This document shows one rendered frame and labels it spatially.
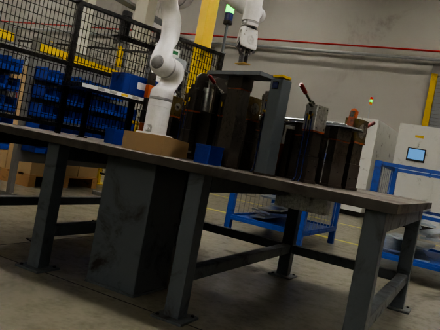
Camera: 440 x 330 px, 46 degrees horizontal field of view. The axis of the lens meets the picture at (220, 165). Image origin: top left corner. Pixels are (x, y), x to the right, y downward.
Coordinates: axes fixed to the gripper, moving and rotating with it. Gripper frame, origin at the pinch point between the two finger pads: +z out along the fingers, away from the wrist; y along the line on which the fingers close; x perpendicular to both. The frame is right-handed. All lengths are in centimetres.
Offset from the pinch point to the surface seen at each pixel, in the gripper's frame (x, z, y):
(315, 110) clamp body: -38.3, 20.2, 16.2
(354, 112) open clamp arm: -34, 15, 50
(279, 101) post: -30.4, 19.9, 0.4
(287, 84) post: -30.1, 11.6, 3.1
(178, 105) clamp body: 67, 24, 12
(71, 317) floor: -6, 124, -68
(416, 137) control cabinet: 348, -51, 754
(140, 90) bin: 105, 17, 5
